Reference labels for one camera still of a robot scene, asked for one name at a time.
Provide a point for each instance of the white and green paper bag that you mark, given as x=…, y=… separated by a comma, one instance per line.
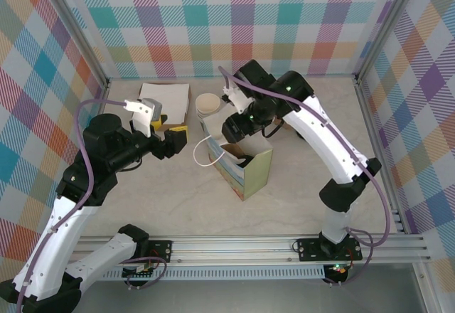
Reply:
x=257, y=178

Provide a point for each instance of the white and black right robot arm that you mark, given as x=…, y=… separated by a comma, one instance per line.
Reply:
x=320, y=138

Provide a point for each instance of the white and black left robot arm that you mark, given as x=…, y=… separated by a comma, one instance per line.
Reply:
x=60, y=242

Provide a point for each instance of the brown cardboard napkin tray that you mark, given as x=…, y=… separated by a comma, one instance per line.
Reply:
x=179, y=124

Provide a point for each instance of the white paper napkin stack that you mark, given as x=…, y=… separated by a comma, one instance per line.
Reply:
x=170, y=99

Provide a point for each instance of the small circuit board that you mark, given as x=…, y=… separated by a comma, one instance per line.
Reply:
x=337, y=268
x=138, y=274

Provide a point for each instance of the grey metal sheet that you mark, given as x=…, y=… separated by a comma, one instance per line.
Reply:
x=231, y=298

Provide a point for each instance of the aluminium side rail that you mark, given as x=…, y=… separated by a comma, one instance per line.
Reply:
x=103, y=92
x=370, y=114

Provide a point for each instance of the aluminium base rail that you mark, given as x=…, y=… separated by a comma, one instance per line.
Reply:
x=231, y=249

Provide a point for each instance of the aluminium frame post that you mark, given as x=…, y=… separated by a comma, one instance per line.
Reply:
x=390, y=17
x=73, y=17

